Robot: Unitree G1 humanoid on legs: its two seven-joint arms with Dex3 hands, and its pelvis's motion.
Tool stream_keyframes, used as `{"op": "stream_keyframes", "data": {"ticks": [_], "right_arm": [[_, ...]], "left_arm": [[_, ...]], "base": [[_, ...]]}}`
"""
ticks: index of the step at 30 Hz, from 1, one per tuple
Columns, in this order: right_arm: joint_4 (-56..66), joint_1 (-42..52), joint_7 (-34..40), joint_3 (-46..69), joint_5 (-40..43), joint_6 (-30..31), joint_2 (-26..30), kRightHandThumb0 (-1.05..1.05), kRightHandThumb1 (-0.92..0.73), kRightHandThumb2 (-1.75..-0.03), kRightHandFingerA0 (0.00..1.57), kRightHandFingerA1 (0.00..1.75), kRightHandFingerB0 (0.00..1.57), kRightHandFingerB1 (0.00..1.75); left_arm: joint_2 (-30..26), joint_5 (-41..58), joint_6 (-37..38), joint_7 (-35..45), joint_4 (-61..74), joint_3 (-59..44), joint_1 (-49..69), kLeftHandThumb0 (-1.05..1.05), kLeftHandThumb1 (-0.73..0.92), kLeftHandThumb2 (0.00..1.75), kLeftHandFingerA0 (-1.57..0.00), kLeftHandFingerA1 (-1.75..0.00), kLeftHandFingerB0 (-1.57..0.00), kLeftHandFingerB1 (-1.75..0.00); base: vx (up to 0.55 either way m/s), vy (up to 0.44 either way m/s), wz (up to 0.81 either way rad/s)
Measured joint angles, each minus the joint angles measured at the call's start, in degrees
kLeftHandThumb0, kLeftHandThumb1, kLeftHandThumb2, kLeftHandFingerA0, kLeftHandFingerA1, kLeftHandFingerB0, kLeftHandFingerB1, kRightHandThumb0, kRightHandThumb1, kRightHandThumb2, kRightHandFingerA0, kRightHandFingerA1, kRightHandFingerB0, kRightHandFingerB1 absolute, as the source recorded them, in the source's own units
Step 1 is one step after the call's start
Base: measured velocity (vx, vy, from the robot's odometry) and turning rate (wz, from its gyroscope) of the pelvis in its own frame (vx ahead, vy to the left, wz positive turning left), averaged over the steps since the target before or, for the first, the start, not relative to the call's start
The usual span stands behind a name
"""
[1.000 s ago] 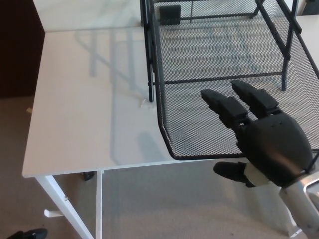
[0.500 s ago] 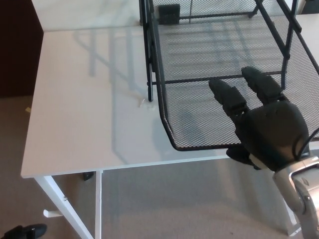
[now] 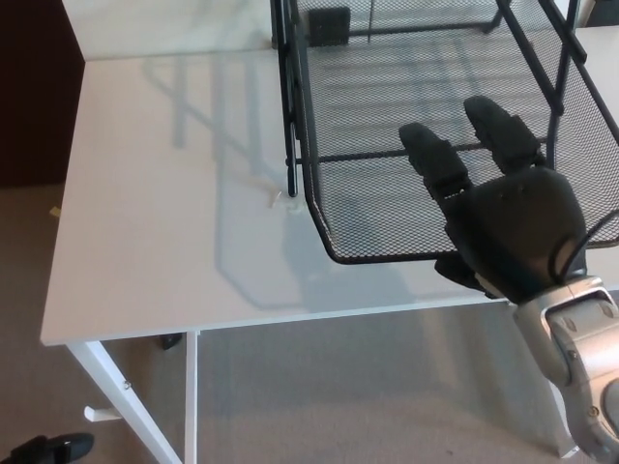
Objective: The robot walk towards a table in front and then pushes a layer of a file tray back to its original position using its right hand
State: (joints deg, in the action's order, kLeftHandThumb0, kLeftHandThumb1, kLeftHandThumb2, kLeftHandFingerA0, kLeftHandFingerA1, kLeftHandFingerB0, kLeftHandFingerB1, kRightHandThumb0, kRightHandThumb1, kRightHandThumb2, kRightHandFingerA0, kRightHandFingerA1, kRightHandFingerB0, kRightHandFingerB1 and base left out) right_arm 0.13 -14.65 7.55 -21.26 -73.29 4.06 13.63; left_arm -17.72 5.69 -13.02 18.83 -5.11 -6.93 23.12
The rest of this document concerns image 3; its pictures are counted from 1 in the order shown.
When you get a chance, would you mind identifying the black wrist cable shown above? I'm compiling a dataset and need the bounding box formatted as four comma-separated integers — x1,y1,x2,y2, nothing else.
550,207,619,287

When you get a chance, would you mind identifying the white plastic hook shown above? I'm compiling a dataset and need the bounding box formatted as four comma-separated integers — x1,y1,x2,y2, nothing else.
83,405,123,426

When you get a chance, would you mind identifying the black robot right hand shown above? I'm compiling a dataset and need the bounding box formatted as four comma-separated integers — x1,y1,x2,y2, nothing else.
398,95,589,306

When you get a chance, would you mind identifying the small black box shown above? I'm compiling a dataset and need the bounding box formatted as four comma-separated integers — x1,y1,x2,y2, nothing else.
307,7,351,48

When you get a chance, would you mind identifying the black mesh file tray layer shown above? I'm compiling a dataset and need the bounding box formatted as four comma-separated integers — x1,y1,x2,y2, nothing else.
350,0,502,35
273,0,619,266

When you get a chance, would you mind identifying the dark grey panel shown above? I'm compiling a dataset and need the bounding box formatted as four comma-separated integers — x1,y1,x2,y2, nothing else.
586,0,619,28

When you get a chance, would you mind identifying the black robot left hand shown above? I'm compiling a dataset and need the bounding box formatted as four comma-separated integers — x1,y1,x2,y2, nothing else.
9,433,96,464

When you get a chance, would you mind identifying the dark brown cabinet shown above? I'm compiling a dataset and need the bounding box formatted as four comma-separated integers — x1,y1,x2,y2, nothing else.
0,0,86,188

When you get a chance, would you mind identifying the black metal file tray frame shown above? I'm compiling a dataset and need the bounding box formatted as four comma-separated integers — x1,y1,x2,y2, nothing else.
269,0,589,199

